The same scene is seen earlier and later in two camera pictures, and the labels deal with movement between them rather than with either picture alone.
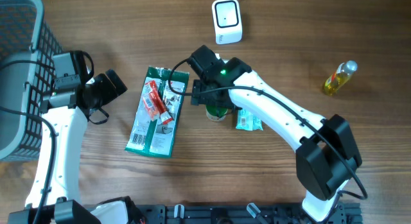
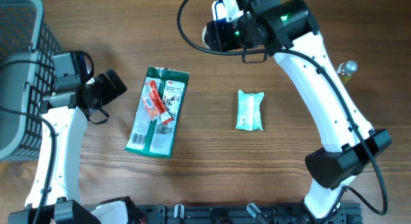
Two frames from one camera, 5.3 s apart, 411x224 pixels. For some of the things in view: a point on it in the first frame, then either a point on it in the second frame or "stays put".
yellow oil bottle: [338, 78] stays put
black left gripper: [113, 92] stays put
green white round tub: [216, 113] -> [204, 31]
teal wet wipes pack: [247, 121] stays put
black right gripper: [207, 97] -> [219, 38]
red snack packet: [154, 104] stays put
